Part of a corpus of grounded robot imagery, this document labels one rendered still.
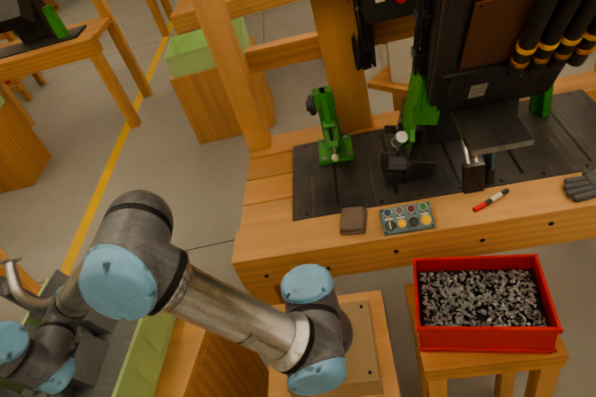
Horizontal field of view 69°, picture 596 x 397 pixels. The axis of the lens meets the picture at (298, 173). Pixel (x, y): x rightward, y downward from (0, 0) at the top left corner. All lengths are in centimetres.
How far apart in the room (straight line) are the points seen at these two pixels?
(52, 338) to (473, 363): 96
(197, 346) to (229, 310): 66
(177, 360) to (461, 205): 97
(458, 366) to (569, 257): 137
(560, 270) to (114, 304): 208
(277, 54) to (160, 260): 116
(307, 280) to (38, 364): 55
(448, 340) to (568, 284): 128
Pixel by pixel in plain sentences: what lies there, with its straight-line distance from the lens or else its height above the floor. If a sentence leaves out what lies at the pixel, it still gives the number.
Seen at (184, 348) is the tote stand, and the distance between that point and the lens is 145.
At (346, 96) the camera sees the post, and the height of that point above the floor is 105.
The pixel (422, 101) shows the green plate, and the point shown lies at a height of 119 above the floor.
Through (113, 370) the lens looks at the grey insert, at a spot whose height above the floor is 85.
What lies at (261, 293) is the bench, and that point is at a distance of 155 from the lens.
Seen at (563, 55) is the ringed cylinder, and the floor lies 134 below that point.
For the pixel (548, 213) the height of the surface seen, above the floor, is 90.
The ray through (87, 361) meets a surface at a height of 89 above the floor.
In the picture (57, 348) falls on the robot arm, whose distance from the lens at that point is 107.
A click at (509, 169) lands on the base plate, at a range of 155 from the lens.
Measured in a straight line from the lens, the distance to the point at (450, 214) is 139.
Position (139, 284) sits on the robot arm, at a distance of 68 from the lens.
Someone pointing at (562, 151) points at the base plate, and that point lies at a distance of 164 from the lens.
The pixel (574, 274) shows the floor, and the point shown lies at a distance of 245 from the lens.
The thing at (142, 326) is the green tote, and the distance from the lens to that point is 135.
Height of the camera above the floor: 192
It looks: 39 degrees down
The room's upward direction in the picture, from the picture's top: 18 degrees counter-clockwise
